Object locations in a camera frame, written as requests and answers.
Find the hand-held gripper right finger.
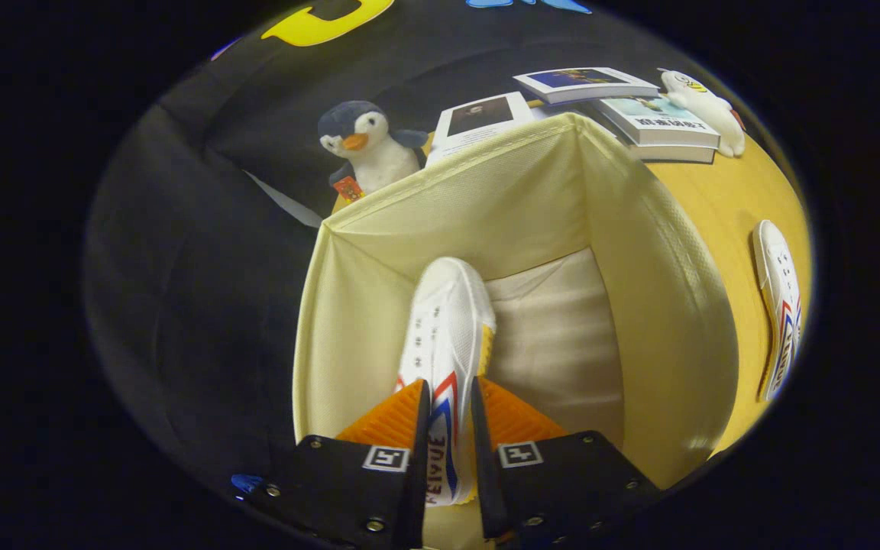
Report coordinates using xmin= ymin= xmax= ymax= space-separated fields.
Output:
xmin=471 ymin=376 xmax=662 ymax=547

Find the grey penguin plush toy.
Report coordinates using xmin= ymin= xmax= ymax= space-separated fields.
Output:
xmin=317 ymin=100 xmax=429 ymax=203

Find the white canvas shoe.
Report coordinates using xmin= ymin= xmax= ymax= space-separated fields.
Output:
xmin=394 ymin=257 xmax=497 ymax=508
xmin=751 ymin=220 xmax=802 ymax=402

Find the white book with dark portrait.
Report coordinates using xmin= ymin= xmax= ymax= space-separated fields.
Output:
xmin=425 ymin=91 xmax=536 ymax=167

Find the thin white book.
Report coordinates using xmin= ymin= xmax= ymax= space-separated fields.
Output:
xmin=529 ymin=99 xmax=597 ymax=119

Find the white duck plush toy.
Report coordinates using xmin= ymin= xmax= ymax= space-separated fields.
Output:
xmin=658 ymin=69 xmax=747 ymax=159

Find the book with dark blue cover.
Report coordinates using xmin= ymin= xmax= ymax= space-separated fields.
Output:
xmin=513 ymin=66 xmax=660 ymax=105

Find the thick book with teal cover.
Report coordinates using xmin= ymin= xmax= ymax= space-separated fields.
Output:
xmin=591 ymin=95 xmax=721 ymax=149

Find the beige fabric storage box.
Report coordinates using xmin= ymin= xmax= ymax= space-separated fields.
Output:
xmin=291 ymin=112 xmax=740 ymax=550

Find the black backdrop cloth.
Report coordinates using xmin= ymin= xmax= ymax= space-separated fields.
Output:
xmin=82 ymin=0 xmax=762 ymax=520

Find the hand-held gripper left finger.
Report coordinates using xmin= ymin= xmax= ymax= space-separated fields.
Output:
xmin=230 ymin=380 xmax=432 ymax=550

